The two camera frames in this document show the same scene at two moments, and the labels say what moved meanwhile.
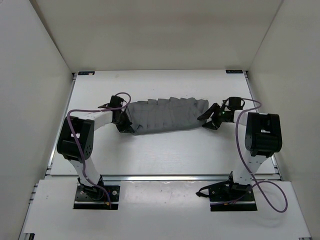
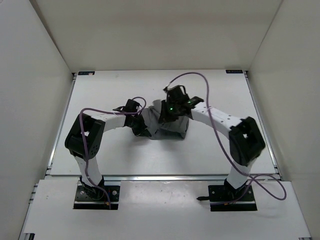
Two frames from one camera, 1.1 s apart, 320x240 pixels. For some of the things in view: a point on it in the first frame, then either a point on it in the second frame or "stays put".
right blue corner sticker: [234, 71] stays put
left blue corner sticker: [86, 73] stays put
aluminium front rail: [198, 177] stays put
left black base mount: [95, 197] stays put
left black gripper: [127, 127] → [142, 131]
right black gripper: [214, 124] → [165, 117]
